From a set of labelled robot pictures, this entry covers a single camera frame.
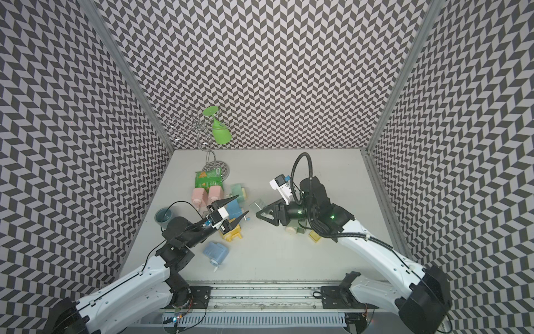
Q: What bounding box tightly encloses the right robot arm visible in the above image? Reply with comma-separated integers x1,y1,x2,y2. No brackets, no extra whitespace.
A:
256,175,453,333

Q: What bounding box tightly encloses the green snack packet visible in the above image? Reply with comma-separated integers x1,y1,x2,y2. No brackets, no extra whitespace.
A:
194,168,223,191

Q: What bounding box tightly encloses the mint green pencil sharpener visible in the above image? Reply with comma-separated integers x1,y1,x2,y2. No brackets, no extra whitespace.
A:
225,183,248,203

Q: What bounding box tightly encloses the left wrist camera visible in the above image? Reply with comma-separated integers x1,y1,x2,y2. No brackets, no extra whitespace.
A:
207,205,229,229

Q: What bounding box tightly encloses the light blue pencil sharpener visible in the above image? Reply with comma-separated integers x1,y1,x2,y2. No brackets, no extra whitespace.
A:
203,242,229,271

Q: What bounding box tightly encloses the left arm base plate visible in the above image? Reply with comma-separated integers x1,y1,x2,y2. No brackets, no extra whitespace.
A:
184,285,213,310

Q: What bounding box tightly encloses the yellow transparent tray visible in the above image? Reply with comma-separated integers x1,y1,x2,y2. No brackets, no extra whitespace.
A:
309,231,322,243

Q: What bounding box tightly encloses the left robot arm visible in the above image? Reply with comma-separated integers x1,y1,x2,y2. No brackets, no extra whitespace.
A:
42,197,241,333

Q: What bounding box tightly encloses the green plastic cup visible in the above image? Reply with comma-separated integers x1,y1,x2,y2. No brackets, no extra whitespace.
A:
202,106,232,146

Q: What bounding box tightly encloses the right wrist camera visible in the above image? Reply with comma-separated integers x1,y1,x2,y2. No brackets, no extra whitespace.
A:
269,174,293,205

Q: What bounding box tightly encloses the aluminium front rail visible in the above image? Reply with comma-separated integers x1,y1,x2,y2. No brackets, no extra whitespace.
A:
137,283,443,314

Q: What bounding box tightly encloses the yellow pencil sharpener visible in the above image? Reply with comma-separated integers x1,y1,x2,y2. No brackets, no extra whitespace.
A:
220,225,243,242

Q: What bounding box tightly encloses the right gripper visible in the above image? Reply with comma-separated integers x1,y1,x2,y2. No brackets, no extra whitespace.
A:
256,198,317,228

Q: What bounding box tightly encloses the teal ceramic cup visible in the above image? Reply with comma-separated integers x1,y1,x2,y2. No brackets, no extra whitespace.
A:
154,208,173,231

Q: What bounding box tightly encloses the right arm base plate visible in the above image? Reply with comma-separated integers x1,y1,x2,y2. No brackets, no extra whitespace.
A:
312,286,377,311

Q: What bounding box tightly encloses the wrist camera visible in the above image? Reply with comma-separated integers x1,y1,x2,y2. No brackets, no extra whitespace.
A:
269,174,293,205
207,205,229,229

